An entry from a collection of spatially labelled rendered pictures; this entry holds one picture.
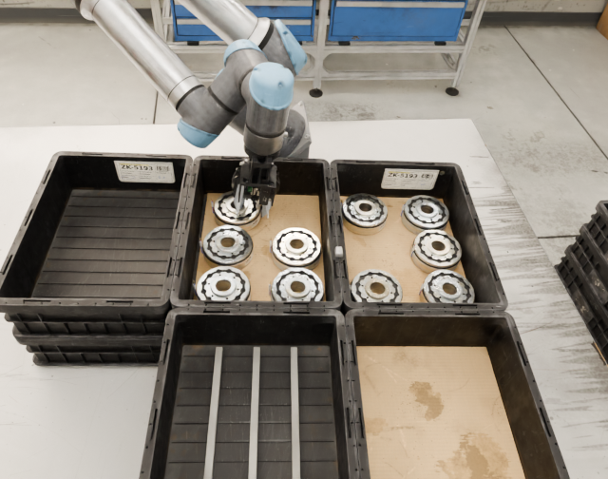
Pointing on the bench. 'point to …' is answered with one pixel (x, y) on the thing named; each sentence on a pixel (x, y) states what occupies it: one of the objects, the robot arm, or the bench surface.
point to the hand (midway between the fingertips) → (252, 208)
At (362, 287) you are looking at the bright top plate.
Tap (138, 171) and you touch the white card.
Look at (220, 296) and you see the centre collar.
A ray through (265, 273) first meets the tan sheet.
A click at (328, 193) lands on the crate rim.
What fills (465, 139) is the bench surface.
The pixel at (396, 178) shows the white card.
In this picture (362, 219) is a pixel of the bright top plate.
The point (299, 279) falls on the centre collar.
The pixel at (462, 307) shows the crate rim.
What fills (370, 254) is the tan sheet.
